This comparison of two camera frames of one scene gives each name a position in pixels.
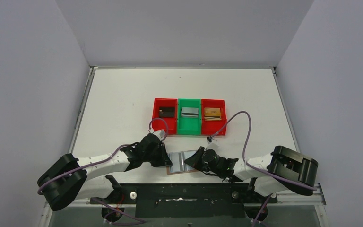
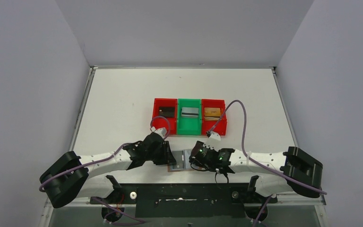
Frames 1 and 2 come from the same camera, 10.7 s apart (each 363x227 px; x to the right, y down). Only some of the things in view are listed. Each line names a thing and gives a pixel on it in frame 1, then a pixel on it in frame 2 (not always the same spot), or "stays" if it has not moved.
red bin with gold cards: [213, 117] stays
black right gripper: [195, 158] to [195, 153]
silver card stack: [189, 112] stays
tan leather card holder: [178, 165] stays
